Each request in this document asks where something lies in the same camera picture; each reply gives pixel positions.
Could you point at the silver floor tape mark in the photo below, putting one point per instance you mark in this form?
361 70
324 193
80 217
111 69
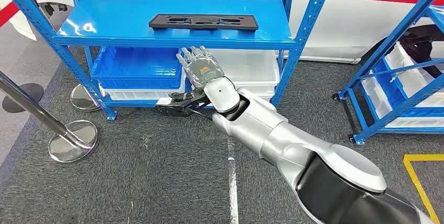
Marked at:
232 180

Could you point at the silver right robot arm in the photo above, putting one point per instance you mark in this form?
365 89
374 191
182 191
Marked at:
277 135

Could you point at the blue metal shelf rack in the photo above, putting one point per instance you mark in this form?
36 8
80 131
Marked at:
138 18

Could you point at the chrome stanchion with round base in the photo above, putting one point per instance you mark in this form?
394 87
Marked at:
73 142
81 99

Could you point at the white car with red stripe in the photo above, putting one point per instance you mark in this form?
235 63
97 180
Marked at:
347 18

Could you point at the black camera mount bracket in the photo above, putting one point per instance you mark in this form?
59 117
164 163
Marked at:
177 109

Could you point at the long black plastic part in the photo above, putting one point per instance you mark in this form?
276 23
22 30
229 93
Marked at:
204 24

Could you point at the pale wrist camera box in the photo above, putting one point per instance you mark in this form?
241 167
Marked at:
164 101

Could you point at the black stanchion with round base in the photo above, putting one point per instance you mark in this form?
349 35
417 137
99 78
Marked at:
20 101

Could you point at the blue shelf rack on casters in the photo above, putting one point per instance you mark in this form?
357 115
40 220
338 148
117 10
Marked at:
399 32

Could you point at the yellow floor tape line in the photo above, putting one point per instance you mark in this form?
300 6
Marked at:
416 157

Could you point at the blue plastic bin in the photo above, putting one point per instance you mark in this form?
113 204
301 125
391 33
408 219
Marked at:
406 109
135 66

